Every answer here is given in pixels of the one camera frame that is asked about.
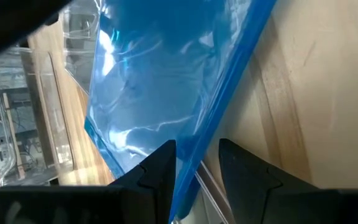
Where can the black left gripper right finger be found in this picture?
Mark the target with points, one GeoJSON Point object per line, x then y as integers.
{"type": "Point", "coordinates": [244, 180]}

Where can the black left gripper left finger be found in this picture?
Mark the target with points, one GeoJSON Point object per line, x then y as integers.
{"type": "Point", "coordinates": [160, 168]}

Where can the clear jewel case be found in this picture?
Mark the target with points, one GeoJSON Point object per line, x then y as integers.
{"type": "Point", "coordinates": [211, 193]}

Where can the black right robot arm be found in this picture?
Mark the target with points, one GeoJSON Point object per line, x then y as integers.
{"type": "Point", "coordinates": [8, 21]}

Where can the clear plastic bin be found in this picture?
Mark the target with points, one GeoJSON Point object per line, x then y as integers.
{"type": "Point", "coordinates": [79, 46]}
{"type": "Point", "coordinates": [42, 124]}

